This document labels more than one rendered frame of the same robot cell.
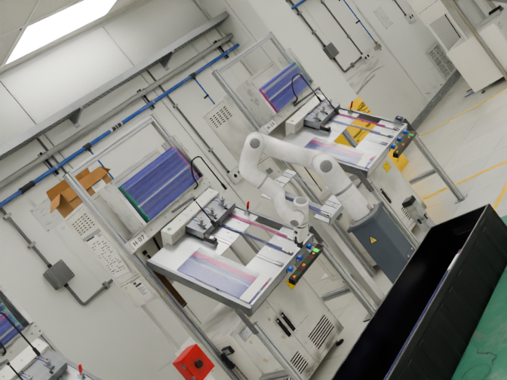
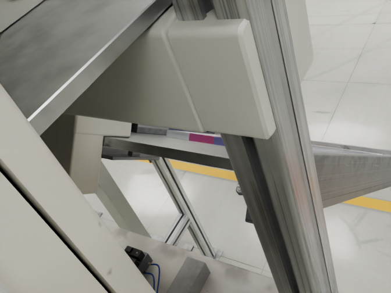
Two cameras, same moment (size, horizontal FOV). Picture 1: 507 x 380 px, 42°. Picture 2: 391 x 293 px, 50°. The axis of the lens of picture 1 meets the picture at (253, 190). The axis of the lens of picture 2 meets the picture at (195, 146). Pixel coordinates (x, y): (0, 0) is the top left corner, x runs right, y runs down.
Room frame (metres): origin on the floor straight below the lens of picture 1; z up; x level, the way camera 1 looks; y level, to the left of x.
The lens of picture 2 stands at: (3.87, 0.97, 1.46)
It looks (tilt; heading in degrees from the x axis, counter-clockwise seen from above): 39 degrees down; 267
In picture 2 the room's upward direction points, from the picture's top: 23 degrees counter-clockwise
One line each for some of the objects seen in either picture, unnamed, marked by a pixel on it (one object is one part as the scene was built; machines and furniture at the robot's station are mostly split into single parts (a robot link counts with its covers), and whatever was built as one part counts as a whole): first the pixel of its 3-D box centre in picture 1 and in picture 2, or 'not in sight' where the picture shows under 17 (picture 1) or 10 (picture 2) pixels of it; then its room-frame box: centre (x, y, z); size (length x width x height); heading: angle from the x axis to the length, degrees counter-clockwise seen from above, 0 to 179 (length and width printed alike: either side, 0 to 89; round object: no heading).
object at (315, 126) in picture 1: (351, 176); not in sight; (4.97, -0.65, 0.65); 1.01 x 0.73 x 1.29; 42
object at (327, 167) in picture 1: (330, 173); not in sight; (3.50, -0.38, 1.00); 0.19 x 0.12 x 0.24; 175
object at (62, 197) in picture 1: (95, 174); not in sight; (4.23, 0.72, 1.82); 0.68 x 0.30 x 0.20; 132
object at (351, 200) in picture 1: (354, 203); not in sight; (3.53, -0.38, 0.79); 0.19 x 0.19 x 0.18
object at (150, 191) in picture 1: (157, 185); not in sight; (4.08, 0.44, 1.52); 0.51 x 0.13 x 0.27; 132
